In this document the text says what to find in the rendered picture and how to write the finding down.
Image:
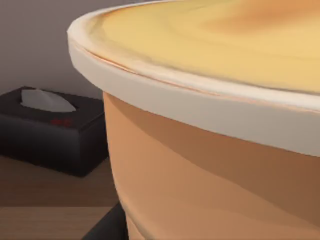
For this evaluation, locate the black tissue box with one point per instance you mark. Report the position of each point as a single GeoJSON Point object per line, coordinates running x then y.
{"type": "Point", "coordinates": [47, 140]}

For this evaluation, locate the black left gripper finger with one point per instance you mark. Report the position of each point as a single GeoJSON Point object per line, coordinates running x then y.
{"type": "Point", "coordinates": [110, 226]}

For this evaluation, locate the orange cup with cream lid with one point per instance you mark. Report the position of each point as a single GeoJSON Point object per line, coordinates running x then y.
{"type": "Point", "coordinates": [205, 140]}

